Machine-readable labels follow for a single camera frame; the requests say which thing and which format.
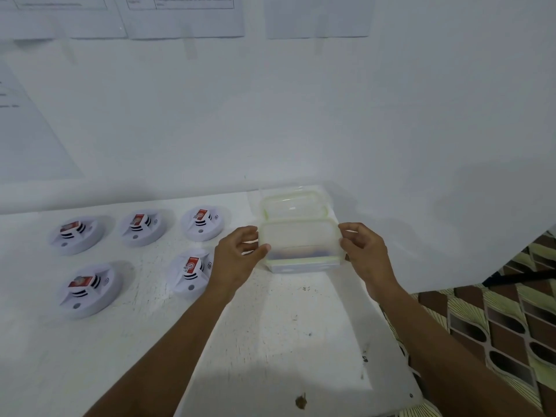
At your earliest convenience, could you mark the white smoke detector red label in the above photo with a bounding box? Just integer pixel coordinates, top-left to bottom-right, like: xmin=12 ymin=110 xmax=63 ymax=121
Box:
xmin=48 ymin=215 xmax=105 ymax=256
xmin=180 ymin=206 xmax=226 ymax=243
xmin=168 ymin=249 xmax=214 ymax=299
xmin=58 ymin=264 xmax=124 ymax=320
xmin=119 ymin=209 xmax=168 ymax=248

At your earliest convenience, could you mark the person's left forearm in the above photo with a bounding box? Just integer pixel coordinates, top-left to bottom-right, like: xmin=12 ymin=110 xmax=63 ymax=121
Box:
xmin=85 ymin=287 xmax=229 ymax=417

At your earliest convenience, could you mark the black bar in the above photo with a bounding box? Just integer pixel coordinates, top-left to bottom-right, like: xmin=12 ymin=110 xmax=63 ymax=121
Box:
xmin=482 ymin=269 xmax=556 ymax=288

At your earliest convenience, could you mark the clear plastic container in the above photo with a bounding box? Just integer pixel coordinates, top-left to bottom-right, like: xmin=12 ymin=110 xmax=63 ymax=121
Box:
xmin=262 ymin=247 xmax=343 ymax=274
xmin=259 ymin=185 xmax=333 ymax=223

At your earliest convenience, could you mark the person's left hand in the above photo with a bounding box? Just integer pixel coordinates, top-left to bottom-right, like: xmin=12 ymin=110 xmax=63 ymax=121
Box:
xmin=207 ymin=225 xmax=272 ymax=303

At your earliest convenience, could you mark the green brown patterned floor mat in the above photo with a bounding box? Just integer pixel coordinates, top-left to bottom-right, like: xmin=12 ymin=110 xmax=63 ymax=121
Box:
xmin=382 ymin=232 xmax=556 ymax=417

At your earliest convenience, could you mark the person's right hand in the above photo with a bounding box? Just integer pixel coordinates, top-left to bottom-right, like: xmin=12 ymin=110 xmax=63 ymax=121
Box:
xmin=338 ymin=222 xmax=404 ymax=301

